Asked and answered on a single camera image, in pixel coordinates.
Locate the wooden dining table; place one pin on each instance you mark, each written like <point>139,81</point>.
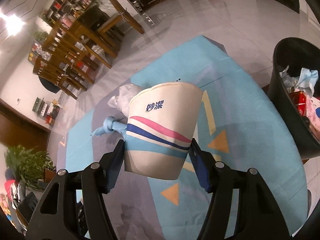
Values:
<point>86,28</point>

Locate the striped white paper cup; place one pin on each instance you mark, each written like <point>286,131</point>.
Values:
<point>160,129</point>

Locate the blue patterned floor mat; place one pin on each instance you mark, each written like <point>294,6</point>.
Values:
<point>237,124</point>

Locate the red cigarette box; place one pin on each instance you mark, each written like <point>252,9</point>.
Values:
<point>299,100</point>

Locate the wooden chair front left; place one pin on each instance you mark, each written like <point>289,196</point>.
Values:
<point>62,78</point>

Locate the wooden chair front middle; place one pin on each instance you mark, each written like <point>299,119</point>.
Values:
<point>63,44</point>

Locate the light blue twisted cloth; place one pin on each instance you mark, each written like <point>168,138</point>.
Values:
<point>110,126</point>

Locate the pink plastic bag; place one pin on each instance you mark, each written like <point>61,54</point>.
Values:
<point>312,113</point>

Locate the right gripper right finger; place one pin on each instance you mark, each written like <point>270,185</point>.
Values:
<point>258,217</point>

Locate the potted green plant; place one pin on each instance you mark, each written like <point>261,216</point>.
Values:
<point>28,166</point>

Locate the white plastic bag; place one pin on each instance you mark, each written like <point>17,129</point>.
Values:
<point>125,94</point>

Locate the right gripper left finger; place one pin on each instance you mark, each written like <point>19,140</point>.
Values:
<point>56,217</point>

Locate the wooden chair by door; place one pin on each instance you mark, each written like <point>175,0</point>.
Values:
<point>126,16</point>

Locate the brown interior door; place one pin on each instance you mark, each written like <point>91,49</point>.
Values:
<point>17,129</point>

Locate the wall display shelf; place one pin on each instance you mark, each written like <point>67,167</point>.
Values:
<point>65,11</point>

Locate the light blue face mask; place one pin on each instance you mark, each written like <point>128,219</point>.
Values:
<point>305,82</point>

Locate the metal step rack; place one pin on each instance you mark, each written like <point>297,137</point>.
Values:
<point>139,8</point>

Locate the stack of boxes by wall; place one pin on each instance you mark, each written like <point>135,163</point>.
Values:
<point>47,111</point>

